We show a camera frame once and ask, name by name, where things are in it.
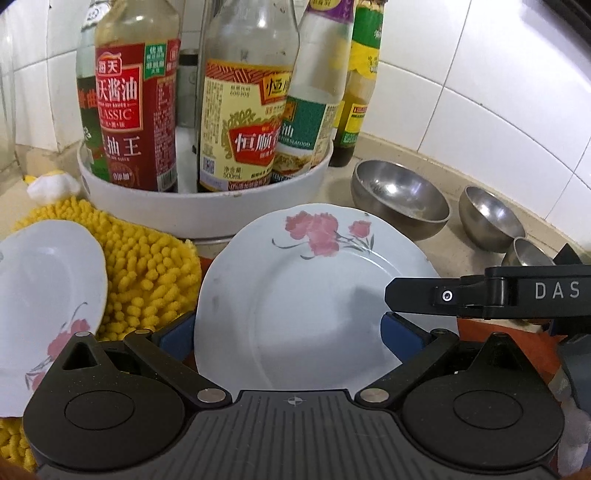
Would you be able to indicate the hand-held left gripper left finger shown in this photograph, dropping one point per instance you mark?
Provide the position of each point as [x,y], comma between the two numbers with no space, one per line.
[178,334]

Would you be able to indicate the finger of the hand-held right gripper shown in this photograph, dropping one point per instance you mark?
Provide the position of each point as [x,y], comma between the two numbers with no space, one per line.
[415,293]

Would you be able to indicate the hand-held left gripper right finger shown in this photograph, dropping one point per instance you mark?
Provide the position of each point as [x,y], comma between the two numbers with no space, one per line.
[400,339]

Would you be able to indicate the medium steel bowl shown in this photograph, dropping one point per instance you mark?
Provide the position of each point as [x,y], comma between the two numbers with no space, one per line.
[491,217]

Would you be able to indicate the large steel bowl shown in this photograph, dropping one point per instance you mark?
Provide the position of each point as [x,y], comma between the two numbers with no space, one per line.
[397,194]

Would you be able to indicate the white floral plate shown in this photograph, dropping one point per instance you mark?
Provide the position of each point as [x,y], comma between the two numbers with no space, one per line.
[41,286]
[300,300]

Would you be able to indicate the small steel bowl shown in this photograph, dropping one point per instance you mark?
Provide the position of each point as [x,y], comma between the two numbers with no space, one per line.
[526,254]

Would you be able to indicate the orange printed cloth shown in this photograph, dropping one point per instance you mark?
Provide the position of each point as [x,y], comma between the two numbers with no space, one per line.
[508,330]

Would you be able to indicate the yellow chenille hand towel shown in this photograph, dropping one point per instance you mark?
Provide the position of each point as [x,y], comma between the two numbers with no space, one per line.
[147,272]

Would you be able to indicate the white round turntable tray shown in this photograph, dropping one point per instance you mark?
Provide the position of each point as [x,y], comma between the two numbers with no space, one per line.
[152,207]

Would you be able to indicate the yellow green label oil bottle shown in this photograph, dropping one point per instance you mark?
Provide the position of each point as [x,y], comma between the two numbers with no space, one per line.
[360,92]

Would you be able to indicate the yellow label vinegar bottle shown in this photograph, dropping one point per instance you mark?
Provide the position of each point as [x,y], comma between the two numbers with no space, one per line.
[240,124]

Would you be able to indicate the red label soy sauce bottle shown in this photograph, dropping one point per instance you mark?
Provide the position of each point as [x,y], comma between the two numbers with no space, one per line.
[138,115]

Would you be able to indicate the green label glass bottle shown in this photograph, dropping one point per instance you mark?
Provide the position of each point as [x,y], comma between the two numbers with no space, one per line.
[87,101]

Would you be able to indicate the clear glass jar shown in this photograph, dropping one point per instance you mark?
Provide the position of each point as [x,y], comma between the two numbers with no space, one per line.
[5,120]

